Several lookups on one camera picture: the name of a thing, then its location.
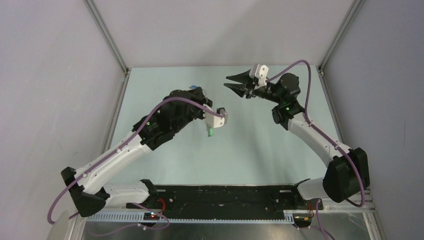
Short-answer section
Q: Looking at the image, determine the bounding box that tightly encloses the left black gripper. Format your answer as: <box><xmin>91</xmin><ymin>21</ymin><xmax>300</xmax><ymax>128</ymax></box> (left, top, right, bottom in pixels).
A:
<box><xmin>172</xmin><ymin>87</ymin><xmax>212</xmax><ymax>134</ymax></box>

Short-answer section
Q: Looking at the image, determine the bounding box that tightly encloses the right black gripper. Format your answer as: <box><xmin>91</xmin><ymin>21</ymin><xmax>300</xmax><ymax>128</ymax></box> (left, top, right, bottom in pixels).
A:
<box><xmin>224</xmin><ymin>68</ymin><xmax>283</xmax><ymax>104</ymax></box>

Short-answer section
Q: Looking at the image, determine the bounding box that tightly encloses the large metal keyring with clips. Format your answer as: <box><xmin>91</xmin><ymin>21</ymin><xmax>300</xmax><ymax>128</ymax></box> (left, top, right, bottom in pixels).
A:
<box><xmin>201</xmin><ymin>89</ymin><xmax>214</xmax><ymax>132</ymax></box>

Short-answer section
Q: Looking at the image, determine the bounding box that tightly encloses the green key tag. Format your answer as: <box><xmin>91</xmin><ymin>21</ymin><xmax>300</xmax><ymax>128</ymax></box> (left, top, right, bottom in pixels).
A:
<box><xmin>207</xmin><ymin>128</ymin><xmax>214</xmax><ymax>137</ymax></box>

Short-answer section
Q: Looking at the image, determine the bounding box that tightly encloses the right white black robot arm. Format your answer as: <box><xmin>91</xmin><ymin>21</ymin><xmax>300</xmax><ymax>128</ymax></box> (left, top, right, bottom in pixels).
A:
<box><xmin>224</xmin><ymin>70</ymin><xmax>370</xmax><ymax>209</ymax></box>

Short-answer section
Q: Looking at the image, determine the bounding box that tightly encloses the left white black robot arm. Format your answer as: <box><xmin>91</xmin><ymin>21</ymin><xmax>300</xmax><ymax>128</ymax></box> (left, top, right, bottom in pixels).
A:
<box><xmin>61</xmin><ymin>87</ymin><xmax>213</xmax><ymax>217</ymax></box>

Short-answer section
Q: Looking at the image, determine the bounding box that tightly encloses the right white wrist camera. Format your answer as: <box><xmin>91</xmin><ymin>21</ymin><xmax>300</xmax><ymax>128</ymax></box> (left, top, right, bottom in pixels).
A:
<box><xmin>248</xmin><ymin>63</ymin><xmax>269</xmax><ymax>89</ymax></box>

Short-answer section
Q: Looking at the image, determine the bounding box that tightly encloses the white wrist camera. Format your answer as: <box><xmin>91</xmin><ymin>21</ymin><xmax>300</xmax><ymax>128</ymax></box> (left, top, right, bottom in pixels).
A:
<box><xmin>204</xmin><ymin>107</ymin><xmax>228</xmax><ymax>129</ymax></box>
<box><xmin>248</xmin><ymin>63</ymin><xmax>269</xmax><ymax>89</ymax></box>

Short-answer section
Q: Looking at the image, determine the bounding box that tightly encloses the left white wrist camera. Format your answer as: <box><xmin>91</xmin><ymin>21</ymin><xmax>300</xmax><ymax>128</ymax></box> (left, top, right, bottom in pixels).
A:
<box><xmin>204</xmin><ymin>107</ymin><xmax>228</xmax><ymax>129</ymax></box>

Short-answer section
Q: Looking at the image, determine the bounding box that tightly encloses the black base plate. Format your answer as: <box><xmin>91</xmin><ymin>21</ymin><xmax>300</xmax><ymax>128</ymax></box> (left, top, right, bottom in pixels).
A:
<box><xmin>126</xmin><ymin>184</ymin><xmax>324</xmax><ymax>218</ymax></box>

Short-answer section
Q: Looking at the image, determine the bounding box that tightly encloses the left aluminium frame post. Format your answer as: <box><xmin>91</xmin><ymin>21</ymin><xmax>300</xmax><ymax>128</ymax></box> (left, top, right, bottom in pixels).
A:
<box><xmin>83</xmin><ymin>0</ymin><xmax>129</xmax><ymax>76</ymax></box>

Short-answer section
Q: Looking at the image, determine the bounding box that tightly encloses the aluminium frame post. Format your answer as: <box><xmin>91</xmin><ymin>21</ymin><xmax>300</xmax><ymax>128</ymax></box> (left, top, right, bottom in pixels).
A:
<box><xmin>83</xmin><ymin>0</ymin><xmax>129</xmax><ymax>76</ymax></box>
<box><xmin>318</xmin><ymin>0</ymin><xmax>366</xmax><ymax>72</ymax></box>

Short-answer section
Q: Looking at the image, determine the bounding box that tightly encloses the right aluminium frame post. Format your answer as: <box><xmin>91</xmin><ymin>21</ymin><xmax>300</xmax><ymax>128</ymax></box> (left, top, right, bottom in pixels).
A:
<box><xmin>318</xmin><ymin>0</ymin><xmax>366</xmax><ymax>72</ymax></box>

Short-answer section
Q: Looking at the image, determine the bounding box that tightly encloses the grey slotted cable duct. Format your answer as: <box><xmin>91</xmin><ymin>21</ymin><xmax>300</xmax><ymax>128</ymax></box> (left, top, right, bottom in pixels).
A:
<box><xmin>86</xmin><ymin>211</ymin><xmax>295</xmax><ymax>224</ymax></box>

